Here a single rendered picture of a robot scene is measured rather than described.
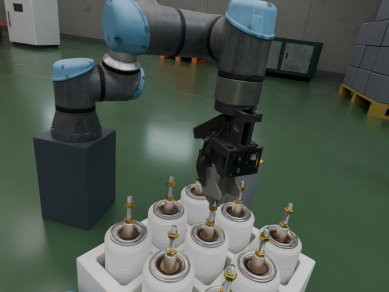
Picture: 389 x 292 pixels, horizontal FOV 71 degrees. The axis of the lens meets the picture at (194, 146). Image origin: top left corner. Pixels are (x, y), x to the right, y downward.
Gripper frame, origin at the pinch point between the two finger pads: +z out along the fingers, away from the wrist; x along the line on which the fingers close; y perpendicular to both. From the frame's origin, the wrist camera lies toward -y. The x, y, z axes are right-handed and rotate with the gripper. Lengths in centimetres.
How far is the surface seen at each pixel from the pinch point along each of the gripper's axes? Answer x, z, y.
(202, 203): 4.6, 10.0, -10.7
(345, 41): 591, -50, -416
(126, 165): 2, 34, -81
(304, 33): 517, -55, -475
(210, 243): -1.0, 9.3, 3.2
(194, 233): -2.8, 9.3, -0.7
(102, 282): -21.8, 16.6, -1.2
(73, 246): -25, 34, -33
